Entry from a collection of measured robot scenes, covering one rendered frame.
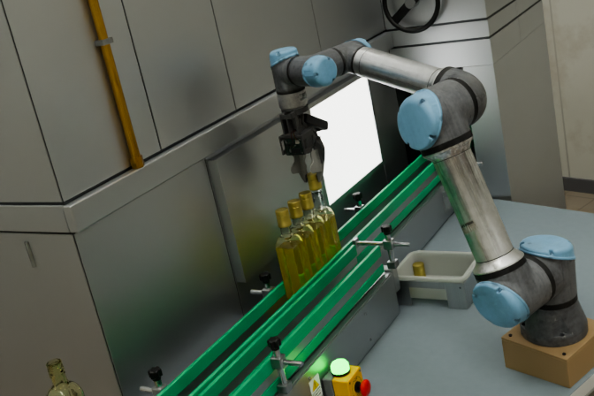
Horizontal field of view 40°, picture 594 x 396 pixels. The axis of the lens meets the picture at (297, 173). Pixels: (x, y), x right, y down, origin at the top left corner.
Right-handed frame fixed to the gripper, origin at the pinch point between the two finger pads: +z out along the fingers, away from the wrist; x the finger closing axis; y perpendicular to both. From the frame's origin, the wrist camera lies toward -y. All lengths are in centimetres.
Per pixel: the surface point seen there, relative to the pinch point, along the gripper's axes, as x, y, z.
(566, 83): 2, -286, 53
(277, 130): -12.0, -6.3, -11.6
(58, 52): -16, 60, -50
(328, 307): 13.1, 27.1, 23.9
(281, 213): 0.2, 18.9, 2.8
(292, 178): -12.0, -8.0, 3.6
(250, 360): 5, 51, 25
